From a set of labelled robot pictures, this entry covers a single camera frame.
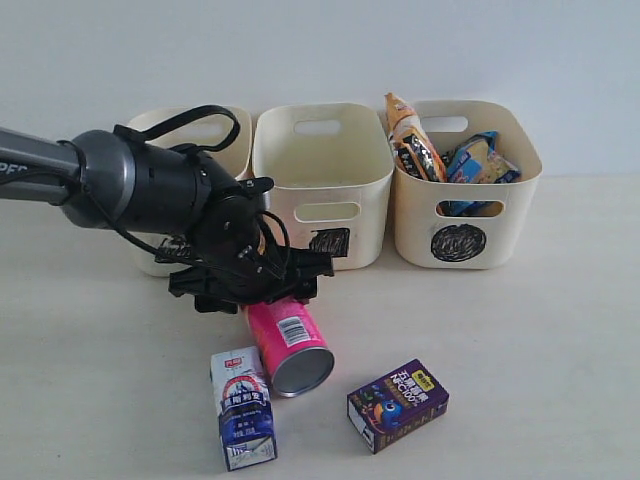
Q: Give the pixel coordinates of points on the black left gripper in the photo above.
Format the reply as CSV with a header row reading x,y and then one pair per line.
x,y
239,259

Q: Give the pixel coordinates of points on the white blue milk carton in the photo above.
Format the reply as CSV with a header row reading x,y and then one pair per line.
x,y
244,408

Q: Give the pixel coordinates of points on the cream bin with square mark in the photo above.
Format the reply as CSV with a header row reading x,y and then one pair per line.
x,y
332,168

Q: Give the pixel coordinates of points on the cream bin with circle mark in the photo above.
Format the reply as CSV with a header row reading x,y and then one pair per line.
x,y
465,225

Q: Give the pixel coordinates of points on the blue noodle packet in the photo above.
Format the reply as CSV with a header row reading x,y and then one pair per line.
x,y
475,161

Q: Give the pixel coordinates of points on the cream bin with triangle mark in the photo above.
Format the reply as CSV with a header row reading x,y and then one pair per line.
x,y
235,159

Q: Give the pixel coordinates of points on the orange noodle packet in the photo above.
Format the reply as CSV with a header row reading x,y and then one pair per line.
x,y
413,151

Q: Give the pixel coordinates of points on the pink chip can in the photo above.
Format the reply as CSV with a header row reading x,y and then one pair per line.
x,y
293,350

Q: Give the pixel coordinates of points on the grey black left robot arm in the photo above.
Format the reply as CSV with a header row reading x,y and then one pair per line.
x,y
118,181

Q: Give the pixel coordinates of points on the purple juice carton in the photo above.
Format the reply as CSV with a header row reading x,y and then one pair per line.
x,y
396,404

